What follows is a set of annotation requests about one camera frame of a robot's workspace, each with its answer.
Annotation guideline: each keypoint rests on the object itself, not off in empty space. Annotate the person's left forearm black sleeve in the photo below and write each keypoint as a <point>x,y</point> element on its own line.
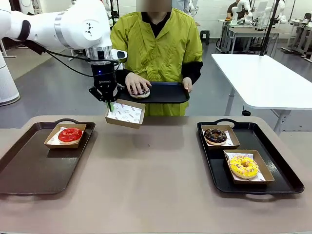
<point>192,72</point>

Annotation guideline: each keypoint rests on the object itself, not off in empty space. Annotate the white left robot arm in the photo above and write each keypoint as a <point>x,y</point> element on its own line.
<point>73,24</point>

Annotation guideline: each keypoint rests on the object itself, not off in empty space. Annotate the brown cardboard food box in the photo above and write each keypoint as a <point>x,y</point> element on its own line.
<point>61,146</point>
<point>223,147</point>
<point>251,182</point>
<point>126,124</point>

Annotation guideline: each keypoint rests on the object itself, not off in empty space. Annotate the small dark stool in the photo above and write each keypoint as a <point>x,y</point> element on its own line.
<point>204,36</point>

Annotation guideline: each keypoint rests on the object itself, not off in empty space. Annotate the black stand pole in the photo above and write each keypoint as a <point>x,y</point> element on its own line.
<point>268,31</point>

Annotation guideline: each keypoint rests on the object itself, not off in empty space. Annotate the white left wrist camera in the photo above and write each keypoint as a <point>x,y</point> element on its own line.
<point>120,54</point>

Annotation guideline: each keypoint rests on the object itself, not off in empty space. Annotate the person's left hand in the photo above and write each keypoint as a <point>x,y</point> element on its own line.
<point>187,84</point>

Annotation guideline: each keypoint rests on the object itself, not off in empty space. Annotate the chocolate sprinkled donut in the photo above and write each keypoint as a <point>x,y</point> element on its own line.
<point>209,139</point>

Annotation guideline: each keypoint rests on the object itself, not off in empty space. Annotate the white background desk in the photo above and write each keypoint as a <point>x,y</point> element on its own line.
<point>302,26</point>

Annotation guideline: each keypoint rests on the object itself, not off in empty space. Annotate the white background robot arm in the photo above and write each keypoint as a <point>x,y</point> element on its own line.
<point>243,9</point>

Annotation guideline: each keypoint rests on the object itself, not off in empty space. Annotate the plain black serving tray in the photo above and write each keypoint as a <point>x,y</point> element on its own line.
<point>165,93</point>

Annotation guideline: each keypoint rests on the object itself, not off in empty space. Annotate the person in yellow-green jacket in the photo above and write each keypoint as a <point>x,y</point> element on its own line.
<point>156,53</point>

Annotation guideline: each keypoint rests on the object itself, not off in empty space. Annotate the brown plastic tray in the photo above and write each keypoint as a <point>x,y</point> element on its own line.
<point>36,165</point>

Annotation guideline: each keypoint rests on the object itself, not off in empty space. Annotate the seated background person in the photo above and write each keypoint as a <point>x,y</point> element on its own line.
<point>232,9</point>

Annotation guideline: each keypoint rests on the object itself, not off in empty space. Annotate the large white table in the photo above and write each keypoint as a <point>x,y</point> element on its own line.
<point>263,80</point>

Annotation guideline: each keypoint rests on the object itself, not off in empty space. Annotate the long light background table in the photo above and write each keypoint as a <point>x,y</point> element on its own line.
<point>243,30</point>

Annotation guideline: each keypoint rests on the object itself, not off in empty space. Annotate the person's right forearm black sleeve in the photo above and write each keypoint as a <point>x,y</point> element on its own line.
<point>123,74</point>

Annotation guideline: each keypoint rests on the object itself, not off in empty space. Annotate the red glazed donut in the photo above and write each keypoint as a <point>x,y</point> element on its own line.
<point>64,137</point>

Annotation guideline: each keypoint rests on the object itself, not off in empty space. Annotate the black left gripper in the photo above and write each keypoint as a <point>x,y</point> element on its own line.
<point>103,75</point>

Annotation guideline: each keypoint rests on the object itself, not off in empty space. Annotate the black floor object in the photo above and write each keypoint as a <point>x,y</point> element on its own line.
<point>246,113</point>

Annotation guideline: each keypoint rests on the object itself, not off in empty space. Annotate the person's right hand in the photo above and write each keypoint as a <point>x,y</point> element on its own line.
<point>135,81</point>

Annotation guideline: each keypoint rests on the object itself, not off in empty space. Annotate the chocolate drizzled donut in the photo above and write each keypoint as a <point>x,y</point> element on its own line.
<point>140,95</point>

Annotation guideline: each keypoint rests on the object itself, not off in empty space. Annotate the yellow sprinkled donut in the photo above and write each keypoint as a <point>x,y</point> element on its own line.
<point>237,170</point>

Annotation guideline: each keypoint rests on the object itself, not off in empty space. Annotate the white printed paper liner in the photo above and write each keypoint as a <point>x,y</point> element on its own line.
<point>230,140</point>
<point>126,112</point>
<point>53,140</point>
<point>234,155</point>

